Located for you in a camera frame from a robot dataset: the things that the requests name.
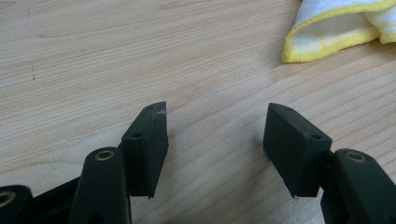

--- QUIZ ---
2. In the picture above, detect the white towel with yellow edge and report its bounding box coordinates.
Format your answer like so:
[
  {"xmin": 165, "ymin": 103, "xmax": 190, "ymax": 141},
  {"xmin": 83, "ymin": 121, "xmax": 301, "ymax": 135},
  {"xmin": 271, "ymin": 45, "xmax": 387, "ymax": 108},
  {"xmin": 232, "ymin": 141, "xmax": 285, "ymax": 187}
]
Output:
[{"xmin": 281, "ymin": 0, "xmax": 396, "ymax": 64}]

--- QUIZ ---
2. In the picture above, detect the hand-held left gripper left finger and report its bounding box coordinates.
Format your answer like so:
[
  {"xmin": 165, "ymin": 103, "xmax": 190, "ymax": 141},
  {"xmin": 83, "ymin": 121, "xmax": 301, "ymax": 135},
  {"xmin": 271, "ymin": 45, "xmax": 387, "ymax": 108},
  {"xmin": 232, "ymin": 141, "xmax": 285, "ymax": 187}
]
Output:
[{"xmin": 120, "ymin": 101, "xmax": 170, "ymax": 199}]

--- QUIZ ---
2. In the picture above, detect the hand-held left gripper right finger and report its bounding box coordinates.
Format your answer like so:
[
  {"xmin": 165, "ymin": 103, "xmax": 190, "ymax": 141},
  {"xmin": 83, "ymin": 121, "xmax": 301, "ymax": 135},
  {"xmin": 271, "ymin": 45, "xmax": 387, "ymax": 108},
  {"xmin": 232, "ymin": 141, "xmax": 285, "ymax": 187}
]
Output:
[{"xmin": 262, "ymin": 103, "xmax": 333, "ymax": 199}]

